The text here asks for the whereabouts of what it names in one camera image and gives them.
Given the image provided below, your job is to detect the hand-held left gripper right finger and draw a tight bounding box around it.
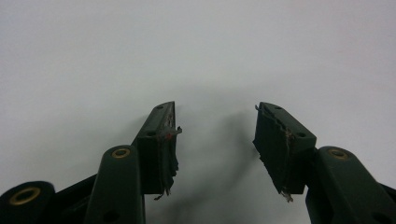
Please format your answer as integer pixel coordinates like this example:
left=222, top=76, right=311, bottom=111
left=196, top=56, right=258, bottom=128
left=252, top=101, right=318, bottom=203

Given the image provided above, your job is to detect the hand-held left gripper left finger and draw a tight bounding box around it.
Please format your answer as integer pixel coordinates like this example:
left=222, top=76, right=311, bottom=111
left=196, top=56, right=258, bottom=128
left=132, top=101, right=183, bottom=201

